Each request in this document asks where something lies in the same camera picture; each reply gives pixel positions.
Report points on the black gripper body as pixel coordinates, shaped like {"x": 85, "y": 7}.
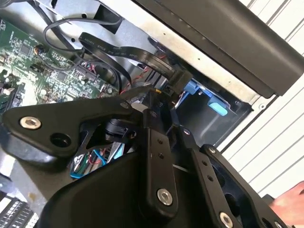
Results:
{"x": 107, "y": 199}

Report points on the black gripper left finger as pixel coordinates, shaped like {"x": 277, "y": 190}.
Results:
{"x": 71, "y": 114}

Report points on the hard disk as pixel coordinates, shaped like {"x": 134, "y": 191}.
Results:
{"x": 216, "y": 108}

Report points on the person's hand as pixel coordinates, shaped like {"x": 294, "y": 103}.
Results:
{"x": 292, "y": 206}

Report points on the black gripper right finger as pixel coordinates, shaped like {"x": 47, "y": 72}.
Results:
{"x": 204, "y": 171}

